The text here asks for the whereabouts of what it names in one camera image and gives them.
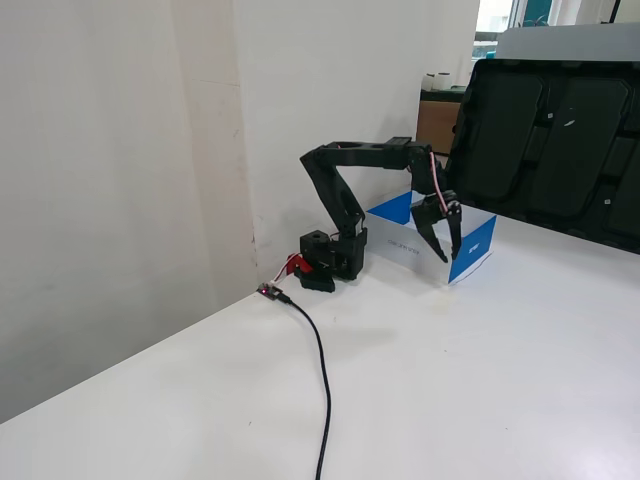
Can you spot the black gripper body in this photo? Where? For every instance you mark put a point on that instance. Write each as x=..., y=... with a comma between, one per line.
x=426, y=214

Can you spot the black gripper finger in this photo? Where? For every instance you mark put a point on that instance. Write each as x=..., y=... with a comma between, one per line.
x=427, y=225
x=454, y=230

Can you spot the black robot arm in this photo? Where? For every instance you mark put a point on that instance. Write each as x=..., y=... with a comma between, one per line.
x=330, y=185

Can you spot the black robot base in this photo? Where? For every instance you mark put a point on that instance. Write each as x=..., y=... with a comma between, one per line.
x=340, y=255

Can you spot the blue white cardboard box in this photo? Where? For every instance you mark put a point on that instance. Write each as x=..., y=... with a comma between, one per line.
x=467, y=247

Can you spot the brown cardboard box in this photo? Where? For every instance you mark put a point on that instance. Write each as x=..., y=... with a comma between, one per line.
x=436, y=127

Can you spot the black plastic tray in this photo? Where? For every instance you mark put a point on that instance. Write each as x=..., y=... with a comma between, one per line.
x=550, y=145

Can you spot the red black table clamp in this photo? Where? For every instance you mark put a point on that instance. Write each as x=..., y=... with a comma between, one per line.
x=302, y=267

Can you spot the small controller board red light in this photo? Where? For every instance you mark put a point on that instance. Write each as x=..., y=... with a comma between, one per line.
x=269, y=291

